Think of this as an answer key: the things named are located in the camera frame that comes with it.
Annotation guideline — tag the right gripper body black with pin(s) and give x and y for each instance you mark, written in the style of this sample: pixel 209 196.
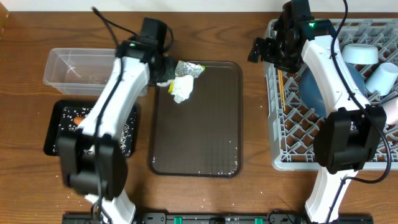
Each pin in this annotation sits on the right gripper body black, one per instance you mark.
pixel 285 59

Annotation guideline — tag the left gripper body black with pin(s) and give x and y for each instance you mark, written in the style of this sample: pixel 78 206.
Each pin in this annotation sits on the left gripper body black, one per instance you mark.
pixel 166 70

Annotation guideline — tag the silver foil wrapper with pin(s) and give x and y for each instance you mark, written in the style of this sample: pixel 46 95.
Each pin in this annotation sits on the silver foil wrapper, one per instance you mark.
pixel 187 68

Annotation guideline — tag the white paper napkin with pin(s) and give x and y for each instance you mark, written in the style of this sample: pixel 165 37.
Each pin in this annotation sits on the white paper napkin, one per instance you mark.
pixel 180 87

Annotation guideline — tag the large blue plate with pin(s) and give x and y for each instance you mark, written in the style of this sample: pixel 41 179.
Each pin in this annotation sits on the large blue plate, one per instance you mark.
pixel 311 96

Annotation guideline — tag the small light blue bowl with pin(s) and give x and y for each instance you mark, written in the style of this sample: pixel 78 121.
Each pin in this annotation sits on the small light blue bowl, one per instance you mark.
pixel 362 54

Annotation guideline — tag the orange carrot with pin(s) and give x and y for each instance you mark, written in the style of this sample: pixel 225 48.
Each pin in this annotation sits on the orange carrot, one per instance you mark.
pixel 77 120

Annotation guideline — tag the light blue cup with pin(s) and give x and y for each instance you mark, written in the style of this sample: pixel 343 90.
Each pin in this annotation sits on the light blue cup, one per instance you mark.
pixel 382 79

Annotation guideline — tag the white pink cup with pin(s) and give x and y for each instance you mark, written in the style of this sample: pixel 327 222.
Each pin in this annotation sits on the white pink cup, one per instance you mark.
pixel 390 107

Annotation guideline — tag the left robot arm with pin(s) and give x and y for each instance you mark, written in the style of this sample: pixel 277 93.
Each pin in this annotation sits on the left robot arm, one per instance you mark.
pixel 91 160

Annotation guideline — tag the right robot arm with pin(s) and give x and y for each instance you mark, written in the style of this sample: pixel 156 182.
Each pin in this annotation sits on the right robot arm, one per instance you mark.
pixel 352 129

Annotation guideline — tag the grey dishwasher rack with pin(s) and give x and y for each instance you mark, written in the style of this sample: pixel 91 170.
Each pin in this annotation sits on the grey dishwasher rack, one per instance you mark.
pixel 292 126

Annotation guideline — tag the black waste tray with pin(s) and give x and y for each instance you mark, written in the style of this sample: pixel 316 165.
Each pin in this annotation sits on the black waste tray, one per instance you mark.
pixel 55 118

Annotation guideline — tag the clear plastic bin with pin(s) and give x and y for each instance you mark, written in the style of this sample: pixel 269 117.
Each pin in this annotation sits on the clear plastic bin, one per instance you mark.
pixel 80 71

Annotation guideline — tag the dark brown serving tray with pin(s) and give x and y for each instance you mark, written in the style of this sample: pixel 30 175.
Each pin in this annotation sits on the dark brown serving tray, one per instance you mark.
pixel 203 135

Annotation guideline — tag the pile of white rice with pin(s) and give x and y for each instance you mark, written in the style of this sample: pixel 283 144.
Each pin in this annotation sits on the pile of white rice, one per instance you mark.
pixel 71 113

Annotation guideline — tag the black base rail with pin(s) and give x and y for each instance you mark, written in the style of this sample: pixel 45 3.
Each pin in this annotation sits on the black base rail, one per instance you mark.
pixel 274 218

